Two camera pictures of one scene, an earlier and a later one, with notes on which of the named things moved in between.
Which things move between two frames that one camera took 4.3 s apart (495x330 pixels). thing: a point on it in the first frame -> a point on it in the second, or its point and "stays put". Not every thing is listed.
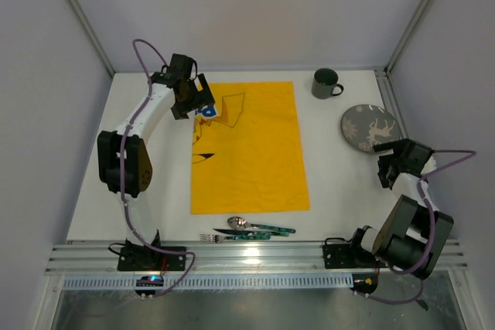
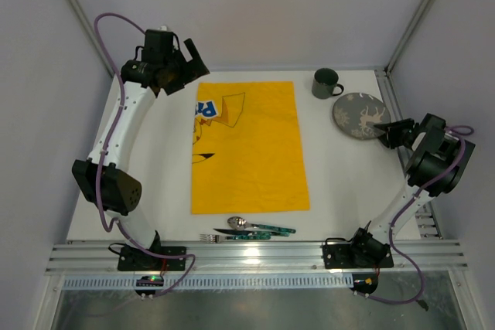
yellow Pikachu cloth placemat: x=247 y=158 stays put
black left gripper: x=180 y=110 -> x=192 y=69
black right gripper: x=398 y=147 -> x=389 y=140
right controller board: x=365 y=283 stays put
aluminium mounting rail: x=268 y=259 stays put
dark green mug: x=324 y=82 stays put
